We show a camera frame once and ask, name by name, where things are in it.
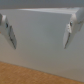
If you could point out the white cabinet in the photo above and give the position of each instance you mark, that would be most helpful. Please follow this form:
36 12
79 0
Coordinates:
40 36

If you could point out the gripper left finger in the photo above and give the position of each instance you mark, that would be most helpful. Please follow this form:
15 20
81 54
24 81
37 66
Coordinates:
9 32

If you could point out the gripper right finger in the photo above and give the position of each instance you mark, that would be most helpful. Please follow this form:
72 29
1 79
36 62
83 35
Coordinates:
71 28

